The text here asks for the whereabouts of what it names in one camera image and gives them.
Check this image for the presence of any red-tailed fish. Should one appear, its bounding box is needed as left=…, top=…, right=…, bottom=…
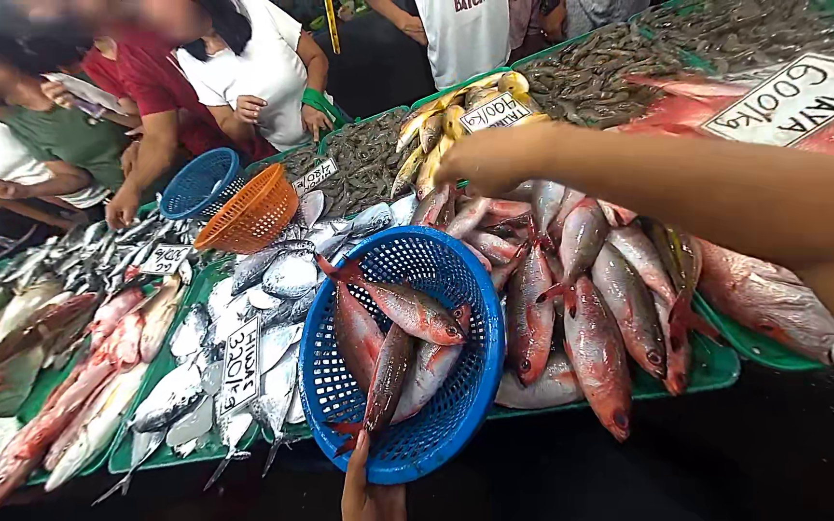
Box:
left=390, top=303, right=472, bottom=425
left=317, top=255, right=468, bottom=346
left=325, top=323, right=415, bottom=457
left=333, top=278, right=385, bottom=394

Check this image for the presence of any small blue plastic basket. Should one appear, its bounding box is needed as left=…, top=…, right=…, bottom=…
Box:
left=160, top=148, right=245, bottom=221

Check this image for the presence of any large round blue basket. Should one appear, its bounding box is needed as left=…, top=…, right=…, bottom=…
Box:
left=300, top=225, right=505, bottom=485

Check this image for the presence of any pile of yellow fish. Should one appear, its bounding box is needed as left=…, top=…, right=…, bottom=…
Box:
left=391, top=70, right=552, bottom=201

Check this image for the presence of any person's left hand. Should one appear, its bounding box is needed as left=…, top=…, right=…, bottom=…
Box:
left=341, top=430, right=408, bottom=521

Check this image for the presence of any pile of red fish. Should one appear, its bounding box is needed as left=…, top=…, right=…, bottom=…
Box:
left=605, top=72, right=834, bottom=165

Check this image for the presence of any pile of long reddish fish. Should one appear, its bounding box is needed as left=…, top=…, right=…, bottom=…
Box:
left=0, top=264, right=191, bottom=521

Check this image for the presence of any large white sign, black print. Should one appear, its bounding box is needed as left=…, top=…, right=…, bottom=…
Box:
left=702, top=53, right=834, bottom=148

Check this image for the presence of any orange plastic basket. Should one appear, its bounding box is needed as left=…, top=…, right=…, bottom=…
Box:
left=194, top=163, right=300, bottom=255

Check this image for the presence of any pile of small silver fish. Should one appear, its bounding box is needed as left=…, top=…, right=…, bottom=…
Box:
left=0, top=208, right=204, bottom=305

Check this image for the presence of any yellow strip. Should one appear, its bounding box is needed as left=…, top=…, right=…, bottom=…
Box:
left=324, top=0, right=342, bottom=55

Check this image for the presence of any green plastic bag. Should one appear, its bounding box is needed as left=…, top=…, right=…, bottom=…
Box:
left=301, top=87, right=353, bottom=133

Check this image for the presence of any pile of grey shrimp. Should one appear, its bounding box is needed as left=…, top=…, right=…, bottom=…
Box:
left=247, top=108, right=411, bottom=220
left=514, top=23, right=708, bottom=130
left=638, top=0, right=834, bottom=75

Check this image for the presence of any green tray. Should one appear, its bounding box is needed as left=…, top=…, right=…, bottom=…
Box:
left=109, top=257, right=313, bottom=476
left=408, top=67, right=515, bottom=111
left=692, top=291, right=834, bottom=372
left=15, top=347, right=146, bottom=486
left=488, top=329, right=741, bottom=421

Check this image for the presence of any person's right hand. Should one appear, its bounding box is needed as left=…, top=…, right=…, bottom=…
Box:
left=435, top=122, right=552, bottom=198

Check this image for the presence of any person's right forearm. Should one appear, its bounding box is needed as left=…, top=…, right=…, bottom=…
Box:
left=543, top=121, right=834, bottom=379

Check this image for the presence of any big pale pink fish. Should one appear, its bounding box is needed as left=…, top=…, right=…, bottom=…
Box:
left=696, top=237, right=834, bottom=371

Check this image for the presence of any pile of pink fish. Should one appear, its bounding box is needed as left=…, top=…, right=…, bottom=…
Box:
left=411, top=179, right=722, bottom=443

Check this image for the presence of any white folded item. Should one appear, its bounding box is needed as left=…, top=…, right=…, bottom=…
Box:
left=42, top=71, right=130, bottom=118

